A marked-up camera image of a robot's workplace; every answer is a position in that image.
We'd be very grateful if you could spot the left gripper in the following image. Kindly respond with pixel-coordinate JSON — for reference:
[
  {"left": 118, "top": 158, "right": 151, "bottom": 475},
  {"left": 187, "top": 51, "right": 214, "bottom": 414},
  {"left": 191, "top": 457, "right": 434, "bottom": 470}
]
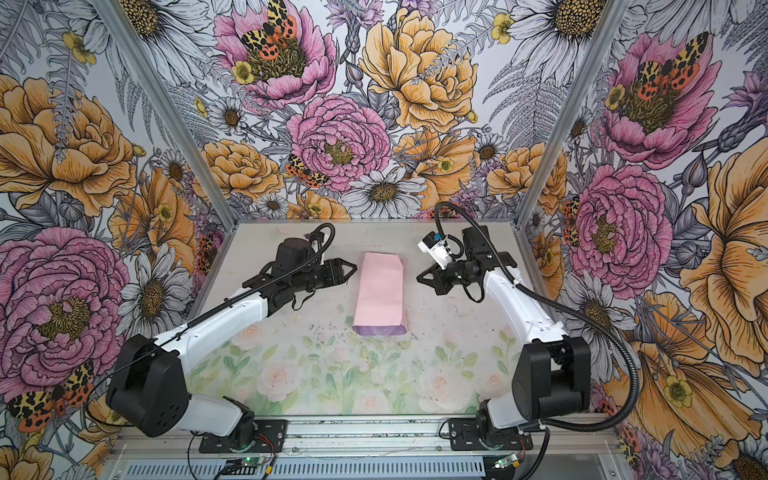
[{"left": 293, "top": 257, "right": 358, "bottom": 291}]

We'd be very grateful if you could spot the purple wrapping paper sheet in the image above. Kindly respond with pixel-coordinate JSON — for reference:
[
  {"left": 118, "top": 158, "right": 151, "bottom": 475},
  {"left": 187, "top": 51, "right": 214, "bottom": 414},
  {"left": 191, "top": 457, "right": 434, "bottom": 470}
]
[{"left": 352, "top": 252, "right": 407, "bottom": 337}]

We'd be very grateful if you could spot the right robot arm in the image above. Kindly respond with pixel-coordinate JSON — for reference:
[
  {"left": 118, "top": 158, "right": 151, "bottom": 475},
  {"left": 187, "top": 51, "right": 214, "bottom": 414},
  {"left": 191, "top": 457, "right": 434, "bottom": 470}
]
[{"left": 417, "top": 226, "right": 591, "bottom": 433}]

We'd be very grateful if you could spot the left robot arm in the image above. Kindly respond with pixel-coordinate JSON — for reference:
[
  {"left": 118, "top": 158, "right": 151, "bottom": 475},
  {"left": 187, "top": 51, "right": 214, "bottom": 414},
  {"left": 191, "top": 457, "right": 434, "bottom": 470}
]
[{"left": 106, "top": 234, "right": 357, "bottom": 450}]

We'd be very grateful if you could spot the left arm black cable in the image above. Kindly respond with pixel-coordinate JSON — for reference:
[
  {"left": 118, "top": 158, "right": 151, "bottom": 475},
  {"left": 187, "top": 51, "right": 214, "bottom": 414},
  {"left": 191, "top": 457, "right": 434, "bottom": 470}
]
[{"left": 84, "top": 222, "right": 338, "bottom": 428}]

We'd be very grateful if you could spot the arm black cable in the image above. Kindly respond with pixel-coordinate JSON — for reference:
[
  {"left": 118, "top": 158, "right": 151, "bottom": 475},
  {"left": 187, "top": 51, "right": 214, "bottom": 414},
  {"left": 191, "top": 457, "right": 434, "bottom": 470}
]
[
  {"left": 432, "top": 201, "right": 644, "bottom": 434},
  {"left": 84, "top": 222, "right": 338, "bottom": 428}
]

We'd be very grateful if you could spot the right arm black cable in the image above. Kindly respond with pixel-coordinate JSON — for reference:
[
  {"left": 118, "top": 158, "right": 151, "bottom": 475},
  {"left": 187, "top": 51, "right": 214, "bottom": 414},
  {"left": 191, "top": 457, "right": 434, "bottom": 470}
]
[{"left": 432, "top": 201, "right": 644, "bottom": 434}]

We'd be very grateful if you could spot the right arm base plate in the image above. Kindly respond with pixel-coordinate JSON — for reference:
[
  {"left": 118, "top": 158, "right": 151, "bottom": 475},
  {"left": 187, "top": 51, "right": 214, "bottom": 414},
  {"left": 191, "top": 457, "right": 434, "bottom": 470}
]
[{"left": 440, "top": 417, "right": 534, "bottom": 452}]

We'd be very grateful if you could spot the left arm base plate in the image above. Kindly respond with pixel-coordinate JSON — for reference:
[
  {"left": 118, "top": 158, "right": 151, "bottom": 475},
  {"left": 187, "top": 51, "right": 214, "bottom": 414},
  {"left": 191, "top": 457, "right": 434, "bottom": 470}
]
[{"left": 198, "top": 420, "right": 289, "bottom": 454}]

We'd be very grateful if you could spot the aluminium front rail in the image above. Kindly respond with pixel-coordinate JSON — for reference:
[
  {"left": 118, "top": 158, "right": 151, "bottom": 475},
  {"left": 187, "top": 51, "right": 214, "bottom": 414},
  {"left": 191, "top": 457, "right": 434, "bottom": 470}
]
[{"left": 100, "top": 415, "right": 633, "bottom": 479}]

